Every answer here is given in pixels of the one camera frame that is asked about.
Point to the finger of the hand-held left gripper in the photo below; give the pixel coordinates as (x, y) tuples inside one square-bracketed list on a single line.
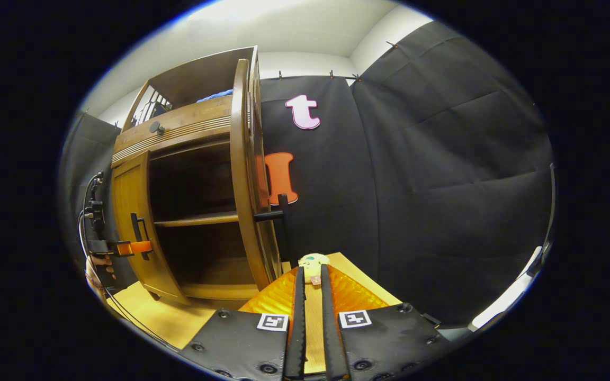
[(135, 247)]

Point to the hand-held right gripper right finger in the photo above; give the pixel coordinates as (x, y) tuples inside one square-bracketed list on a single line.
[(331, 338)]

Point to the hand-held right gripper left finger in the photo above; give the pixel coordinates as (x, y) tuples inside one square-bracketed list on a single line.
[(297, 338)]

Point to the wooden cabinet door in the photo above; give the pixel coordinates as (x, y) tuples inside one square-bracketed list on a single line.
[(241, 159), (127, 201)]

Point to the wooden double-door shoe cabinet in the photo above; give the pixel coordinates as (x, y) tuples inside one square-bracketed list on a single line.
[(204, 74)]

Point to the wooden inner cabinet shelf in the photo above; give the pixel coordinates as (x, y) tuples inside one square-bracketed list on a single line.
[(199, 219)]

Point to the small pale toy figurine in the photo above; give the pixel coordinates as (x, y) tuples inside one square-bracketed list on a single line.
[(313, 260)]

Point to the black round drawer knob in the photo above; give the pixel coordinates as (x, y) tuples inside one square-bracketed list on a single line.
[(155, 127)]

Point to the blue towel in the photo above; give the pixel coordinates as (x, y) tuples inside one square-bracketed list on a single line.
[(217, 96)]

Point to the black backdrop cloth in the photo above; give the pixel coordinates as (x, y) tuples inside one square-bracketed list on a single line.
[(442, 185)]

